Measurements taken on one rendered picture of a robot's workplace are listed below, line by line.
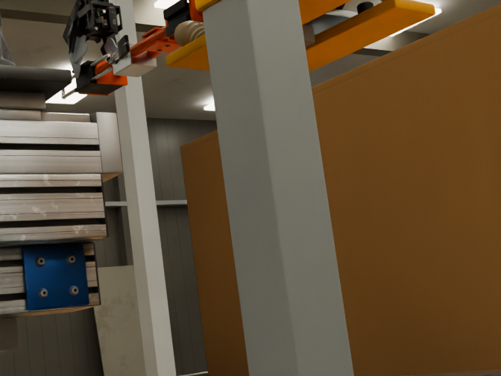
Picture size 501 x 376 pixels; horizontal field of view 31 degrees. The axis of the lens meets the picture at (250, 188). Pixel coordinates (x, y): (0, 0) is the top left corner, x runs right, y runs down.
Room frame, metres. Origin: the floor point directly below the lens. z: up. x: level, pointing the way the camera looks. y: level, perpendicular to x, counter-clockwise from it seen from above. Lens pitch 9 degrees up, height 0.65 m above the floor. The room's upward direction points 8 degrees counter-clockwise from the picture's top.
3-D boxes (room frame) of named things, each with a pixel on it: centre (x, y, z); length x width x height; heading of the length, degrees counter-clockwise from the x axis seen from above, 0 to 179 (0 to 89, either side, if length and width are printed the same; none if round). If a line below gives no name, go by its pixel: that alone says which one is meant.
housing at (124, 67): (1.75, 0.20, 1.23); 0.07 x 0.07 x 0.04; 41
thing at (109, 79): (1.86, 0.28, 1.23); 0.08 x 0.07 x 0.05; 41
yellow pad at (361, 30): (1.46, -0.18, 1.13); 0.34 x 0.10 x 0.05; 41
